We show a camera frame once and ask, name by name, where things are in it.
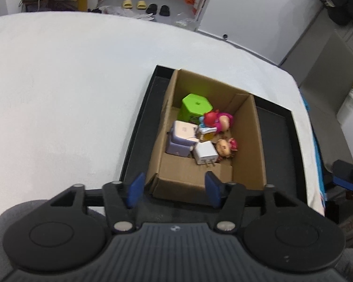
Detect blue printed blanket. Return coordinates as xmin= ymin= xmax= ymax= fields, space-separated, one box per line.
xmin=301 ymin=94 xmax=327 ymax=203

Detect brown cardboard box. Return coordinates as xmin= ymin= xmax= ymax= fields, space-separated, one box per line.
xmin=145 ymin=69 xmax=268 ymax=206

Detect green hexagonal box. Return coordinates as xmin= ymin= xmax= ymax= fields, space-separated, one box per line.
xmin=178 ymin=93 xmax=214 ymax=125

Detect clear plastic bag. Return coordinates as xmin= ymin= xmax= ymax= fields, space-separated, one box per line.
xmin=173 ymin=12 xmax=197 ymax=31

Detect brown-haired doll figurine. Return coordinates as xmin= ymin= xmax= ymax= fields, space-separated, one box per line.
xmin=216 ymin=137 xmax=239 ymax=159

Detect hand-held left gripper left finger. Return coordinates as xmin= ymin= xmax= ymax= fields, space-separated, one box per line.
xmin=47 ymin=173 xmax=146 ymax=232

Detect white plastic bag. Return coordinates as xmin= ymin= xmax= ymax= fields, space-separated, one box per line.
xmin=101 ymin=5 xmax=156 ymax=21

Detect red-hat figurine with yellow mug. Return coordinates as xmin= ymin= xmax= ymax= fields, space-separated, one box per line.
xmin=198 ymin=110 xmax=221 ymax=141

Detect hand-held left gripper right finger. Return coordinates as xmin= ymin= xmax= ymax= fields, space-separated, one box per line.
xmin=204 ymin=172 xmax=306 ymax=232

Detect white charger plug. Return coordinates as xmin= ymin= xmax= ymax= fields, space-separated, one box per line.
xmin=193 ymin=141 xmax=218 ymax=166

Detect black tray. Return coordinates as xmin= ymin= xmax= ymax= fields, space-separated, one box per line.
xmin=119 ymin=65 xmax=308 ymax=215

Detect person's grey trousers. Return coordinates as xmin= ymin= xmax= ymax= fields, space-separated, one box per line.
xmin=0 ymin=200 xmax=353 ymax=282

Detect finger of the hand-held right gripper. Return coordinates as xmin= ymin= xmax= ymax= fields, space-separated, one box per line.
xmin=332 ymin=160 xmax=353 ymax=181
xmin=333 ymin=176 xmax=353 ymax=196

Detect white lavender block toy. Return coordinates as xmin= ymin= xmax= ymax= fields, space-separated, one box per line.
xmin=166 ymin=120 xmax=199 ymax=157

